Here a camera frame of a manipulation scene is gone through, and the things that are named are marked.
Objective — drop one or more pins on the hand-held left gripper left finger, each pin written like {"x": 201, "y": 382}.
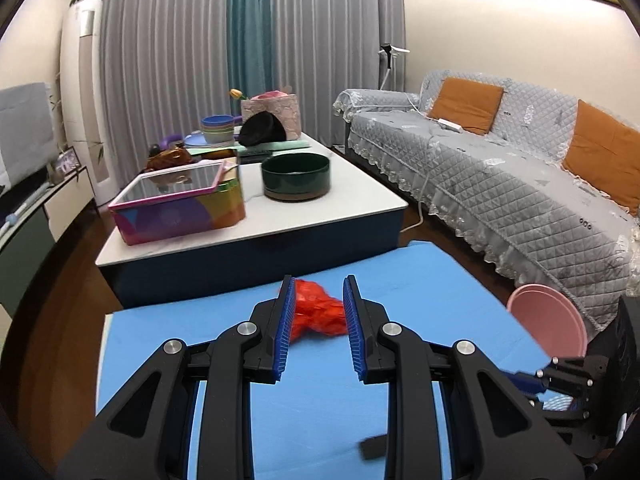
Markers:
{"x": 284, "y": 330}

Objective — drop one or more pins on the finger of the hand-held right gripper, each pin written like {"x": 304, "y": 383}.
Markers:
{"x": 580, "y": 407}
{"x": 570, "y": 375}

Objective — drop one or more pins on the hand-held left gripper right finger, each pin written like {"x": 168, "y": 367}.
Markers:
{"x": 354, "y": 330}

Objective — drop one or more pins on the red plastic bag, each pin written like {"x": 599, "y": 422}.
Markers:
{"x": 320, "y": 310}

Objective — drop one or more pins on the pink plastic basin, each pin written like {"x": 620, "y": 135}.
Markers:
{"x": 550, "y": 320}

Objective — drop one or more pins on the blue table mat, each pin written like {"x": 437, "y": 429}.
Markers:
{"x": 425, "y": 280}

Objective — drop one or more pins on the white coffee table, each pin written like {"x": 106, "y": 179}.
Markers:
{"x": 350, "y": 195}

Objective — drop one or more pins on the dark green round bowl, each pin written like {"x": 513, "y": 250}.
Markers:
{"x": 295, "y": 180}

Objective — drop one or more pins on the colourful tin with pink lid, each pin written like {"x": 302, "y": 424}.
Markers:
{"x": 175, "y": 220}

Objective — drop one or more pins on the black remote control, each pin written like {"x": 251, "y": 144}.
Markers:
{"x": 256, "y": 152}

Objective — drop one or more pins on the grey quilted sofa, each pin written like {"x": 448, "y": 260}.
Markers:
{"x": 500, "y": 200}

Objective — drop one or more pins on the black hat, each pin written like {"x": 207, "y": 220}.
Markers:
{"x": 260, "y": 130}

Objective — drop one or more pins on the orange cushion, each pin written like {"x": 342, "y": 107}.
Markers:
{"x": 607, "y": 155}
{"x": 465, "y": 105}

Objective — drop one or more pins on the brown glossy teapot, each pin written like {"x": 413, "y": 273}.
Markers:
{"x": 167, "y": 157}

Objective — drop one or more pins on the blue plate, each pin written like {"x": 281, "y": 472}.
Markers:
{"x": 195, "y": 141}

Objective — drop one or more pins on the stack of colourful bowls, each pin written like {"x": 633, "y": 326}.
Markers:
{"x": 217, "y": 129}

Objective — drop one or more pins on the pink lace basket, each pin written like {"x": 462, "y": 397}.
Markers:
{"x": 290, "y": 117}

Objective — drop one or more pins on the purple plastic item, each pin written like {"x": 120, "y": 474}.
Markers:
{"x": 172, "y": 138}

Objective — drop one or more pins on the white power strip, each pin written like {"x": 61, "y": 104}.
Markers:
{"x": 449, "y": 124}

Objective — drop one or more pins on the yellow artificial flower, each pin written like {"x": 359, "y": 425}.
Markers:
{"x": 236, "y": 94}

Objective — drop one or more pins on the television cabinet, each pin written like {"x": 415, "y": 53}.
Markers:
{"x": 30, "y": 240}

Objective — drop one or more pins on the white floor stand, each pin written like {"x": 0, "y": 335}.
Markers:
{"x": 387, "y": 55}

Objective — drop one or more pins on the grey curtain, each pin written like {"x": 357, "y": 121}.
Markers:
{"x": 335, "y": 35}
{"x": 160, "y": 45}

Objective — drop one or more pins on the teal curtain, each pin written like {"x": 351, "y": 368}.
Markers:
{"x": 250, "y": 25}

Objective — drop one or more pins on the white tower air conditioner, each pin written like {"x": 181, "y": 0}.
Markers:
{"x": 85, "y": 85}

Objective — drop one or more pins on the television with grey cover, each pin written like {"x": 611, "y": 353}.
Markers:
{"x": 25, "y": 135}

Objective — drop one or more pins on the small photo frame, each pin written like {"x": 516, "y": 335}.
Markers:
{"x": 67, "y": 164}

